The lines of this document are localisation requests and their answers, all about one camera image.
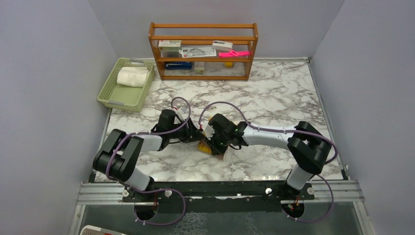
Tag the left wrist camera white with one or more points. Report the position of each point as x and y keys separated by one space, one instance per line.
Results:
x=182 y=113

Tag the green plastic basket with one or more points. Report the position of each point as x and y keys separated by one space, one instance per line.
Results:
x=127 y=98

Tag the wooden shelf rack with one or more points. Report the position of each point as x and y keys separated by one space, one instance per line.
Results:
x=244 y=37

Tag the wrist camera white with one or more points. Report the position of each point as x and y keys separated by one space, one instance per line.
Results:
x=182 y=113
x=207 y=130

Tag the white towel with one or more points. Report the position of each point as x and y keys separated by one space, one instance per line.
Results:
x=132 y=76

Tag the small green white box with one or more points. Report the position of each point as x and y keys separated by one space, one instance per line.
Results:
x=199 y=67

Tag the ruler set package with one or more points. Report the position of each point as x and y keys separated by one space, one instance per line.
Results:
x=197 y=52

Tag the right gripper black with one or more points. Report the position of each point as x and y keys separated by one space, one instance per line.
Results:
x=215 y=150

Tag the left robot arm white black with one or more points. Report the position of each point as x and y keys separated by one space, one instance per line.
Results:
x=118 y=155

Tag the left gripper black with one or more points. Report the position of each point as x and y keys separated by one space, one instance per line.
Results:
x=191 y=133

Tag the blue object lower shelf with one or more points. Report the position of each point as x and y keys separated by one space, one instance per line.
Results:
x=178 y=65

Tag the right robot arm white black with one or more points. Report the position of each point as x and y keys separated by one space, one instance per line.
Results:
x=305 y=143

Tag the white box red label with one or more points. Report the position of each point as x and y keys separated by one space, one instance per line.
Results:
x=170 y=44

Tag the white device on shelf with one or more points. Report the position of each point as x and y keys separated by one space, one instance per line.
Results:
x=222 y=46

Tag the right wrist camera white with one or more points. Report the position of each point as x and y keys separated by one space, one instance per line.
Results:
x=207 y=130

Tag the white red object bottom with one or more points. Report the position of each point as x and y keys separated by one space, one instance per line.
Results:
x=93 y=230

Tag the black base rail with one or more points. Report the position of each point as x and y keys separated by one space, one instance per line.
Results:
x=211 y=197

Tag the brown yellow cloth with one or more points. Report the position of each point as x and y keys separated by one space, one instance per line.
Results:
x=205 y=147

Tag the pink tool on shelf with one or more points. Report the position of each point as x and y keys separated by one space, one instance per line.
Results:
x=233 y=53

